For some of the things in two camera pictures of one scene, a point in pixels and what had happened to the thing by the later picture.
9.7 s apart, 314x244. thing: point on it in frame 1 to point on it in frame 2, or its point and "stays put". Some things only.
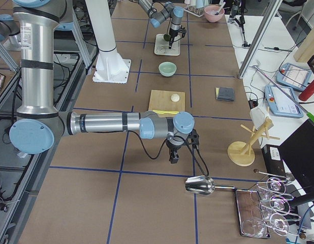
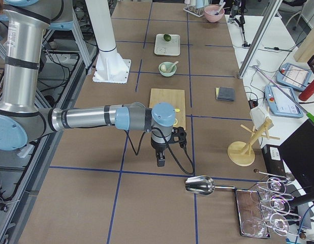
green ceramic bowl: [167, 69] stays put
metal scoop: [203, 185] stays put
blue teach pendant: [283, 101] stays put
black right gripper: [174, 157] to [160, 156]
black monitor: [300, 154] stays put
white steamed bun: [175, 97] to [163, 68]
